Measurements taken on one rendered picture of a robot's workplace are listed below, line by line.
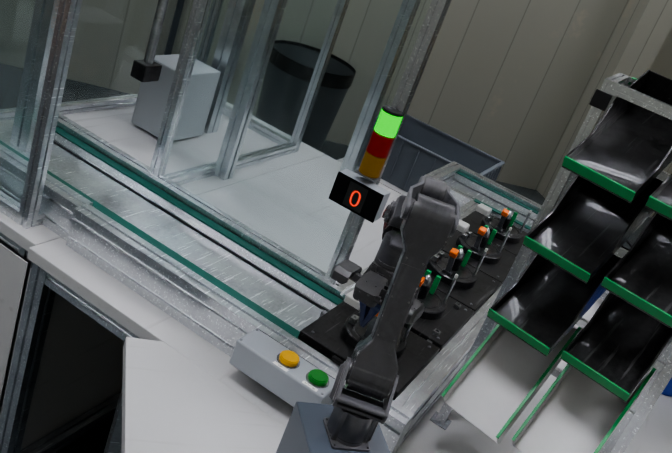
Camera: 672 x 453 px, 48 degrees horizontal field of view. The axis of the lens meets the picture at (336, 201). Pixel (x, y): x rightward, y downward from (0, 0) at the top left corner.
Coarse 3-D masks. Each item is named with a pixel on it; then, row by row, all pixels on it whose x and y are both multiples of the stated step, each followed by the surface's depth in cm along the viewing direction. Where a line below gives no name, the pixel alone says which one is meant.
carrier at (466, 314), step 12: (456, 276) 181; (420, 288) 182; (432, 288) 186; (420, 300) 182; (432, 300) 184; (444, 300) 184; (432, 312) 179; (444, 312) 185; (456, 312) 187; (468, 312) 189; (408, 324) 174; (420, 324) 176; (432, 324) 178; (444, 324) 180; (456, 324) 182; (420, 336) 173; (432, 336) 173; (444, 336) 174
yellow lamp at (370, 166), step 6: (366, 156) 165; (372, 156) 164; (366, 162) 165; (372, 162) 165; (378, 162) 165; (384, 162) 166; (360, 168) 167; (366, 168) 166; (372, 168) 165; (378, 168) 166; (366, 174) 166; (372, 174) 166; (378, 174) 167
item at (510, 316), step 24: (528, 264) 146; (552, 264) 152; (528, 288) 147; (552, 288) 148; (576, 288) 148; (600, 288) 142; (504, 312) 143; (528, 312) 143; (552, 312) 143; (576, 312) 143; (528, 336) 136; (552, 336) 139
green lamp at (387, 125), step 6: (384, 114) 161; (378, 120) 163; (384, 120) 161; (390, 120) 161; (396, 120) 161; (378, 126) 162; (384, 126) 162; (390, 126) 161; (396, 126) 162; (378, 132) 163; (384, 132) 162; (390, 132) 162; (396, 132) 163
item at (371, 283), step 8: (368, 272) 141; (376, 272) 141; (360, 280) 139; (368, 280) 139; (376, 280) 140; (384, 280) 140; (360, 288) 137; (368, 288) 138; (376, 288) 138; (384, 288) 138; (360, 296) 138; (368, 296) 137; (376, 296) 136; (384, 296) 137; (368, 304) 138; (376, 304) 139
